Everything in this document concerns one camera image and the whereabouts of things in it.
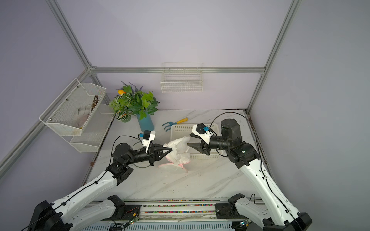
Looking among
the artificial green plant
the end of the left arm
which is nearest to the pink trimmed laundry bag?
the end of the left arm

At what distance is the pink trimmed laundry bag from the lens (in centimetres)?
63

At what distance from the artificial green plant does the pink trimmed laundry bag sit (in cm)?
29

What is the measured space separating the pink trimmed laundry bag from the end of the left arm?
0.01 metres

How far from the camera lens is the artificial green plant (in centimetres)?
79

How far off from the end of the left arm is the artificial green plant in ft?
0.85

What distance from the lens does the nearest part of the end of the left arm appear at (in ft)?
1.92

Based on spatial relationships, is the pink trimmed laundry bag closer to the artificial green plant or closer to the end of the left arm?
the end of the left arm
